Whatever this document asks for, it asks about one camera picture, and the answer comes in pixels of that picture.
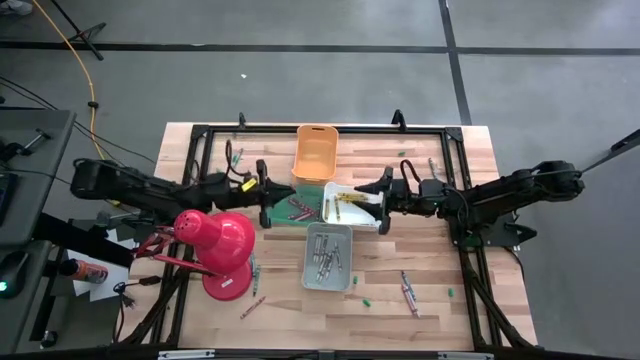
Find green translucent plastic bin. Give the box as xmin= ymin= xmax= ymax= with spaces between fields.
xmin=264 ymin=183 xmax=326 ymax=228

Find orange and black can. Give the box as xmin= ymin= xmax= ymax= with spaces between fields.
xmin=59 ymin=258 xmax=110 ymax=286

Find person's foot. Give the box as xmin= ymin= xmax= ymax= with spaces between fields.
xmin=0 ymin=0 xmax=34 ymax=17

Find orange plastic bin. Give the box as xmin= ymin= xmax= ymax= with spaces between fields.
xmin=290 ymin=124 xmax=340 ymax=185

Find red desk lamp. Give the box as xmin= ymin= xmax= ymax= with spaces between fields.
xmin=132 ymin=208 xmax=257 ymax=302

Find white paper sheet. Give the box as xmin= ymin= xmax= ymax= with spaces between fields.
xmin=66 ymin=227 xmax=132 ymax=303

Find black tripod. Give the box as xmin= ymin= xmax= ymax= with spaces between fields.
xmin=48 ymin=0 xmax=108 ymax=62

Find yellow cable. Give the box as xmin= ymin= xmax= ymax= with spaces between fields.
xmin=30 ymin=0 xmax=110 ymax=161

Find black metal bar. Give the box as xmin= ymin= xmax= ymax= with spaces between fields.
xmin=579 ymin=127 xmax=640 ymax=176

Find black plug cable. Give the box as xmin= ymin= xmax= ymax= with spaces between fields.
xmin=112 ymin=274 xmax=162 ymax=312

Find black hand tool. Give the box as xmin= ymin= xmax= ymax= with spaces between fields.
xmin=0 ymin=128 xmax=53 ymax=164

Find black table frame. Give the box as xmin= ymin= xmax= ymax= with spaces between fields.
xmin=112 ymin=110 xmax=539 ymax=360

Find grey plastic bin with handle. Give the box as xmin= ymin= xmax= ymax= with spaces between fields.
xmin=301 ymin=221 xmax=354 ymax=293

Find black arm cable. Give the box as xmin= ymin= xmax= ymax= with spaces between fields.
xmin=398 ymin=158 xmax=422 ymax=185
xmin=224 ymin=138 xmax=251 ymax=177

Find white plastic bin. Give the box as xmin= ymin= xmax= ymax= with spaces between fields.
xmin=322 ymin=181 xmax=387 ymax=232

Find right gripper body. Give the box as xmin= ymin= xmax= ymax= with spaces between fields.
xmin=378 ymin=165 xmax=433 ymax=236

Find black computer mouse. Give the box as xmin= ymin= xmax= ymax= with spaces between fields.
xmin=0 ymin=249 xmax=30 ymax=300

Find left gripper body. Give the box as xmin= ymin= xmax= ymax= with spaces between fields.
xmin=213 ymin=158 xmax=275 ymax=230

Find grey desk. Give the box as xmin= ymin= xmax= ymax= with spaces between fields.
xmin=0 ymin=108 xmax=77 ymax=246
xmin=0 ymin=239 xmax=54 ymax=354

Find silver aluminium bracket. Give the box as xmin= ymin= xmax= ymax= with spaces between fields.
xmin=157 ymin=349 xmax=217 ymax=360

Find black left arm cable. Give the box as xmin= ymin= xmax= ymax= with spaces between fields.
xmin=224 ymin=138 xmax=251 ymax=177

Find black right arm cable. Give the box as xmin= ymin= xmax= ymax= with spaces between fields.
xmin=398 ymin=158 xmax=422 ymax=185

